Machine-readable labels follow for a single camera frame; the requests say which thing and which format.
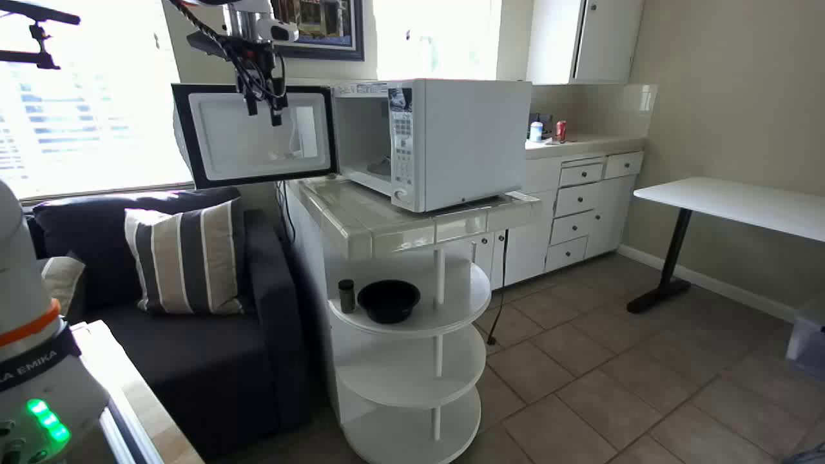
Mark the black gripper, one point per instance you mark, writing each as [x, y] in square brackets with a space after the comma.
[252, 61]

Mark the black framed microwave door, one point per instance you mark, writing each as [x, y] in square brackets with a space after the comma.
[258, 163]

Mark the white microwave body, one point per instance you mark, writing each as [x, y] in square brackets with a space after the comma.
[455, 142]

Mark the striped grey white pillow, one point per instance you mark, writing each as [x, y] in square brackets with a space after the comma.
[185, 258]

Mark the small dark cup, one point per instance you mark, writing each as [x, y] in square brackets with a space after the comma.
[347, 294]

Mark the black bowl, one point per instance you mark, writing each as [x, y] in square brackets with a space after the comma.
[387, 300]

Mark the dark grey sofa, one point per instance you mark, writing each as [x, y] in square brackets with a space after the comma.
[208, 352]

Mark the plain cream pillow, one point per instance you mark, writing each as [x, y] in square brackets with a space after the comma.
[62, 279]

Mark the white bottle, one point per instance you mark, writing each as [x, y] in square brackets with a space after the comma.
[538, 133]

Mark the white round shelf counter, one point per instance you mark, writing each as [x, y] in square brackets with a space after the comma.
[404, 343]

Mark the red can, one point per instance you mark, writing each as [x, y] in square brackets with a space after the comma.
[560, 130]

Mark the light wooden robot table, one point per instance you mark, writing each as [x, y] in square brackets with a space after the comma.
[130, 402]

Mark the white kitchen drawer cabinet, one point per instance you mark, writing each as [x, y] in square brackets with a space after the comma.
[584, 208]

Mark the white desk with black leg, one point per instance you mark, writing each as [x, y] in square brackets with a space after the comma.
[731, 209]

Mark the dark framed wall picture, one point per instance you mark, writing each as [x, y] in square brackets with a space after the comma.
[324, 30]

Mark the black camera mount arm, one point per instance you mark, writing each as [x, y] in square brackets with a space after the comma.
[35, 35]

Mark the white upper wall cabinet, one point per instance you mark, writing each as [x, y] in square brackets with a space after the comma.
[584, 39]

